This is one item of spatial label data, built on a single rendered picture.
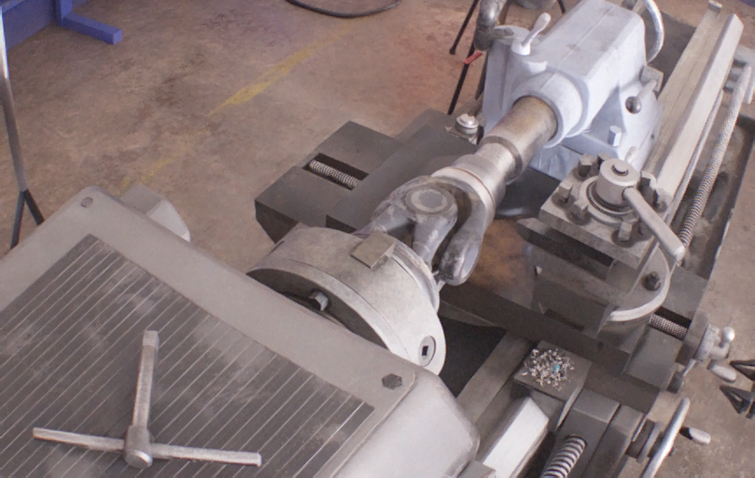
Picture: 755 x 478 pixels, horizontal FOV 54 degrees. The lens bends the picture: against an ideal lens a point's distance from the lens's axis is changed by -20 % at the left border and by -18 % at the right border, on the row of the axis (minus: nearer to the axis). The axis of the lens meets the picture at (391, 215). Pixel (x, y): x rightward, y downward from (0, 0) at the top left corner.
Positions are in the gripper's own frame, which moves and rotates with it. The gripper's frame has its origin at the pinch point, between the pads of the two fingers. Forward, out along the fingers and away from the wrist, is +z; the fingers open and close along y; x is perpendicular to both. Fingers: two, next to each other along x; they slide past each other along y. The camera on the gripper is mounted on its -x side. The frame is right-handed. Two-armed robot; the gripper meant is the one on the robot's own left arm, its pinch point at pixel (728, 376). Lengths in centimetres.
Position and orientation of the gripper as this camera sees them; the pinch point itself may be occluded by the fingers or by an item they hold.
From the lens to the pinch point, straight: 155.9
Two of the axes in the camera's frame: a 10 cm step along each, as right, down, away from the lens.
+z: -8.5, -3.9, 3.7
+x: 0.8, 5.9, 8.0
